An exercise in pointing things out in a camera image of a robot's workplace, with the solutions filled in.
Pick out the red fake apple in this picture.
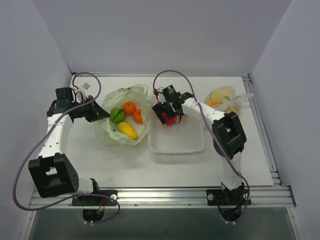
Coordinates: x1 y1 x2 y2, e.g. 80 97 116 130
165 118 177 126

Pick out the green fake fruit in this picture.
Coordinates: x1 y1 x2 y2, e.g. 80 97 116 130
110 107 126 123

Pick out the orange fake orange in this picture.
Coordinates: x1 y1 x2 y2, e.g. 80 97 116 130
122 101 137 116
132 109 143 124

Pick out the yellow fake mango front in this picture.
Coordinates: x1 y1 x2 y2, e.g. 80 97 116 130
118 121 138 140

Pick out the green avocado print plastic bag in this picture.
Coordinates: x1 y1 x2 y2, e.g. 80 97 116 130
93 83 151 146

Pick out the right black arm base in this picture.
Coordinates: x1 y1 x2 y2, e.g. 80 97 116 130
206 188 248 207

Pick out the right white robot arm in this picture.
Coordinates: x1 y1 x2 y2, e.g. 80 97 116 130
152 85 248 205

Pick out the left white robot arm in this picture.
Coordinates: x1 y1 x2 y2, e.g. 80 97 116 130
28 83 111 206

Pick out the tied clear bag of fruits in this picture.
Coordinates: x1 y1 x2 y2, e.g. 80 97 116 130
204 86 254 115

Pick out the white plastic basket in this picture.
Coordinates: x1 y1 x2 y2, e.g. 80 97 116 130
147 92 206 155

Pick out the aluminium right rail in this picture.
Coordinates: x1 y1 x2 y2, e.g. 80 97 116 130
242 74 284 187

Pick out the aluminium rail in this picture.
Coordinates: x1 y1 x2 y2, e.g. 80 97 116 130
28 185 297 210
242 74 284 187

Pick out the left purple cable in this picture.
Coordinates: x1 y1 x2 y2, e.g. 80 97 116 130
11 72 121 224

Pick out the purple cable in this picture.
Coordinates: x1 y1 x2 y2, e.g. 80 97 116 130
11 72 121 224
152 69 251 224

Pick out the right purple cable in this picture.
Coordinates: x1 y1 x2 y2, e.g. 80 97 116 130
152 69 251 224

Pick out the aluminium front rail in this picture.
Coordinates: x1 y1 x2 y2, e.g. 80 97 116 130
28 185 297 210

